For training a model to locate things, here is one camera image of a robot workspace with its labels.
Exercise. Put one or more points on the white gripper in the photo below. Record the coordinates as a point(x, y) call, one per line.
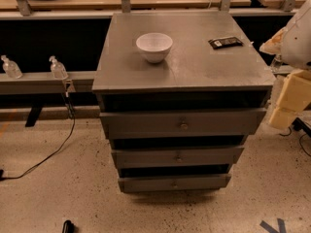
point(297, 44)

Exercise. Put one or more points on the grey drawer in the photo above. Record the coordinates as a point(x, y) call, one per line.
point(150, 158)
point(147, 184)
point(181, 123)

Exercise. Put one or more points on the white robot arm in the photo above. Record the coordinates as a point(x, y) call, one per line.
point(293, 44)

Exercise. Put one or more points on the grey top drawer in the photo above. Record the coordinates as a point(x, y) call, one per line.
point(181, 123)

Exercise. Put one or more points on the grey drawer cabinet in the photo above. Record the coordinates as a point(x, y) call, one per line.
point(193, 76)

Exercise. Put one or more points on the grey bottom drawer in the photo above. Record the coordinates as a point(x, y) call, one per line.
point(147, 184)

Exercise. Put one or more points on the clear water bottle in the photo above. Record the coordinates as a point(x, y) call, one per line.
point(276, 63)

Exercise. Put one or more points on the white ceramic bowl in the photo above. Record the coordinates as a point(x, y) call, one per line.
point(154, 47)

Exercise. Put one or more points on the clear pump bottle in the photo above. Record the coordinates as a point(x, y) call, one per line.
point(58, 69)
point(11, 68)

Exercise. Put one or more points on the black object on floor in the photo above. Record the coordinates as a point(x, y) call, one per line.
point(68, 227)

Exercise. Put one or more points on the clear pump bottle far left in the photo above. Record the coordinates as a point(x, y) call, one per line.
point(11, 68)

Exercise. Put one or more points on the grey metal rail shelf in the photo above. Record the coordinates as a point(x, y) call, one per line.
point(45, 83)

